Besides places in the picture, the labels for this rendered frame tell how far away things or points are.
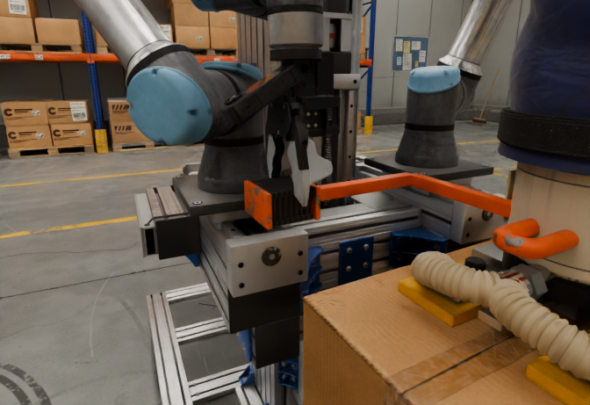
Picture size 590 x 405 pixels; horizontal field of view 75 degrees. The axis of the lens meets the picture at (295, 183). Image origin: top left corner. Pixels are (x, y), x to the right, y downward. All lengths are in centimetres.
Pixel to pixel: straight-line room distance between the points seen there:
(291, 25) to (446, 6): 1169
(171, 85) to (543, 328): 52
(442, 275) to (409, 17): 1092
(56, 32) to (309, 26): 695
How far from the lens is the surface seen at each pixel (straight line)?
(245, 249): 62
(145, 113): 62
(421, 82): 96
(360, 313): 55
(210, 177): 74
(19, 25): 746
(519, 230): 51
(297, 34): 52
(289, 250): 65
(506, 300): 46
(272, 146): 58
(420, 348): 51
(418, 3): 1153
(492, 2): 110
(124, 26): 68
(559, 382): 49
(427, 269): 51
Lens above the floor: 125
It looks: 15 degrees down
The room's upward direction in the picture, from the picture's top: straight up
